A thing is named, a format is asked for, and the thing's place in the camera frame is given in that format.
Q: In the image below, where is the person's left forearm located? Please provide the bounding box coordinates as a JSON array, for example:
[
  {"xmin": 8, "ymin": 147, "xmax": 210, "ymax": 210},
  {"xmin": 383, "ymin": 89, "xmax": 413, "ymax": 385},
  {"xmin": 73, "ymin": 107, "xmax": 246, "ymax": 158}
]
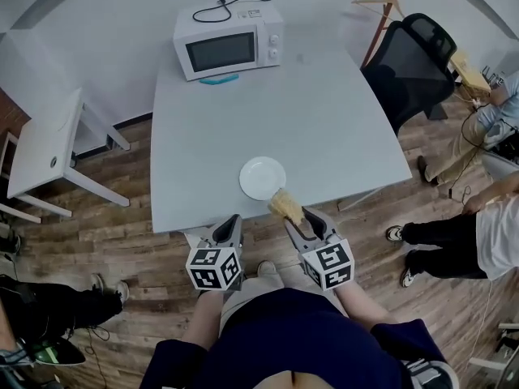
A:
[{"xmin": 178, "ymin": 289, "xmax": 225, "ymax": 353}]

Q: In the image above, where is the teal plastic tool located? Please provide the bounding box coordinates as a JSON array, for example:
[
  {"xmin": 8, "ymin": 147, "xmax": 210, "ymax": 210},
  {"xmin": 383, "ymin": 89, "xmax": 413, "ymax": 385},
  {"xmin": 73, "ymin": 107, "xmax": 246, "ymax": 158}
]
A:
[{"xmin": 199, "ymin": 74, "xmax": 238, "ymax": 87}]

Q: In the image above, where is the person's beige trouser leg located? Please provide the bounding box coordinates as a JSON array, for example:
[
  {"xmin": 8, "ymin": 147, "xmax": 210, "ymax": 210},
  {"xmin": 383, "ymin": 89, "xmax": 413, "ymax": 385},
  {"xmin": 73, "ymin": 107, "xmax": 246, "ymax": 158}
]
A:
[{"xmin": 218, "ymin": 274, "xmax": 287, "ymax": 338}]

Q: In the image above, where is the black floor cable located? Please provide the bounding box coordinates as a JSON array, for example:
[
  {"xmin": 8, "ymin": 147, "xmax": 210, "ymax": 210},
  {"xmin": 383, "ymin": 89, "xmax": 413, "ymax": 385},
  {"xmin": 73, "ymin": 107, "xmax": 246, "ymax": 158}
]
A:
[{"xmin": 448, "ymin": 99, "xmax": 519, "ymax": 207}]

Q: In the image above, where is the wooden clothes hanger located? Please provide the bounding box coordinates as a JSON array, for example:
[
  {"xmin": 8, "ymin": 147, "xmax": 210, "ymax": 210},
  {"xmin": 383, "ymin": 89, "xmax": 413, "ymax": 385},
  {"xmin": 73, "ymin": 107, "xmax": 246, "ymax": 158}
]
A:
[{"xmin": 350, "ymin": 0, "xmax": 406, "ymax": 19}]

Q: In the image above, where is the wooden coat rack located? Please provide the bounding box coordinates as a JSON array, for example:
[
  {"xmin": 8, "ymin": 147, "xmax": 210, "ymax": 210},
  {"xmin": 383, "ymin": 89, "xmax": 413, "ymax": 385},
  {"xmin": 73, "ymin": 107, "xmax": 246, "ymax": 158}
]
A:
[{"xmin": 359, "ymin": 0, "xmax": 406, "ymax": 71}]

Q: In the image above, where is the light wooden board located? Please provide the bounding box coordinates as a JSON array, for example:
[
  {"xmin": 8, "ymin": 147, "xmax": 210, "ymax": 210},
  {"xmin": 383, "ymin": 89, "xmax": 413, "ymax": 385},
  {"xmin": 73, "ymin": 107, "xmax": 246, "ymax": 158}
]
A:
[{"xmin": 448, "ymin": 49, "xmax": 492, "ymax": 93}]

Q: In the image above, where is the yellow scrubbing sponge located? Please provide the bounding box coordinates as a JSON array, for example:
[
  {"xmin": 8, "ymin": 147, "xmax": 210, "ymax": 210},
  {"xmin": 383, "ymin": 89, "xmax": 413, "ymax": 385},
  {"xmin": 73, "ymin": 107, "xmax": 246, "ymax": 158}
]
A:
[{"xmin": 267, "ymin": 188, "xmax": 306, "ymax": 227}]

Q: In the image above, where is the person's right forearm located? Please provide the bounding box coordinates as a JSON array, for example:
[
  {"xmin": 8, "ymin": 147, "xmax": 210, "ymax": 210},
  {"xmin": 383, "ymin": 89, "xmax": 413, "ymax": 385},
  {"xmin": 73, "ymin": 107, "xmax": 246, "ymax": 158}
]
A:
[{"xmin": 331, "ymin": 278, "xmax": 399, "ymax": 332}]

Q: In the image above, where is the person's light shoe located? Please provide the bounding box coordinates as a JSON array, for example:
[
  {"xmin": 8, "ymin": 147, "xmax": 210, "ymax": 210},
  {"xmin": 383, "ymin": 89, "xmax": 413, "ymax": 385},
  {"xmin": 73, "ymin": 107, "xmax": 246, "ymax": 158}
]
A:
[{"xmin": 256, "ymin": 260, "xmax": 280, "ymax": 278}]

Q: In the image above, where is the person's navy shirt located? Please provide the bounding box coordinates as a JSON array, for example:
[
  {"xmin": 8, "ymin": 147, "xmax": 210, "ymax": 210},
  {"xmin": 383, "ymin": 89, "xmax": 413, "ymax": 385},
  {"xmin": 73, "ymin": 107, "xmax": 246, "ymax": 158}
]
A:
[{"xmin": 139, "ymin": 287, "xmax": 461, "ymax": 389}]

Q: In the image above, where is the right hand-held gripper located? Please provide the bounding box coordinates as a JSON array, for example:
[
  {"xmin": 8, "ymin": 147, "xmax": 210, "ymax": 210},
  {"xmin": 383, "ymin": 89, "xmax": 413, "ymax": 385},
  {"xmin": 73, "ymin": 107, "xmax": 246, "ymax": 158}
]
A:
[{"xmin": 283, "ymin": 207, "xmax": 356, "ymax": 292}]

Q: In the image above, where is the black microwave power cable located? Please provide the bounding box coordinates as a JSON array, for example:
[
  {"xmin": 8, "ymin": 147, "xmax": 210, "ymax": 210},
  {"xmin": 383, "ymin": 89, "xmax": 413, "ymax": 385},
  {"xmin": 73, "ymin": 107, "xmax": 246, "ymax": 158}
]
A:
[{"xmin": 191, "ymin": 0, "xmax": 280, "ymax": 24}]

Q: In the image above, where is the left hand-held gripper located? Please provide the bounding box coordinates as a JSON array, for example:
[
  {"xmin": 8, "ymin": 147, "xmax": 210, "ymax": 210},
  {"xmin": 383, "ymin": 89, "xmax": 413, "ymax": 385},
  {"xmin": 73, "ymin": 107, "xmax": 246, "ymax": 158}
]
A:
[{"xmin": 185, "ymin": 214, "xmax": 246, "ymax": 292}]

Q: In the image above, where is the black mesh office chair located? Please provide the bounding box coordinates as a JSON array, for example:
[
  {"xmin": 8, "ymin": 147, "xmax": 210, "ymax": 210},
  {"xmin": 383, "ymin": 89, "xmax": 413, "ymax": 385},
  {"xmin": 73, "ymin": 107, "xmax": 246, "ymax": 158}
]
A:
[{"xmin": 360, "ymin": 12, "xmax": 460, "ymax": 138}]

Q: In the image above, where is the green and black device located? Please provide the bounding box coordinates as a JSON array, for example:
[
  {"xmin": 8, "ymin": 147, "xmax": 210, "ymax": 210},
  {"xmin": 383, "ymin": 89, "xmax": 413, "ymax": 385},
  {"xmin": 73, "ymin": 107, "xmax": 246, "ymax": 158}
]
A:
[{"xmin": 31, "ymin": 337, "xmax": 87, "ymax": 367}]

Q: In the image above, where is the white microwave oven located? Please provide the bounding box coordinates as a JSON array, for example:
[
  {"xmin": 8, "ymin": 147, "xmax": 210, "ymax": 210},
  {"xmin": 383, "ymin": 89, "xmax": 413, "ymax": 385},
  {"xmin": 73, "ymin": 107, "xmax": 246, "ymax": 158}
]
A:
[{"xmin": 172, "ymin": 6, "xmax": 284, "ymax": 83}]

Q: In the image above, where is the small white side table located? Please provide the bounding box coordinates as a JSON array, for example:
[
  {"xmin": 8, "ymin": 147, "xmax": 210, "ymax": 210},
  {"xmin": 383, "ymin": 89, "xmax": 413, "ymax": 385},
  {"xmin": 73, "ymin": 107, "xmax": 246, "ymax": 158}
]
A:
[{"xmin": 6, "ymin": 88, "xmax": 131, "ymax": 220}]

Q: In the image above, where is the white round plate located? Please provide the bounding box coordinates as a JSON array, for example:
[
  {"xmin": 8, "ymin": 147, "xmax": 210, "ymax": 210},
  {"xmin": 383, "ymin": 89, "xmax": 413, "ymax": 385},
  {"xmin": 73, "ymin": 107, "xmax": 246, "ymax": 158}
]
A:
[{"xmin": 238, "ymin": 156, "xmax": 288, "ymax": 202}]

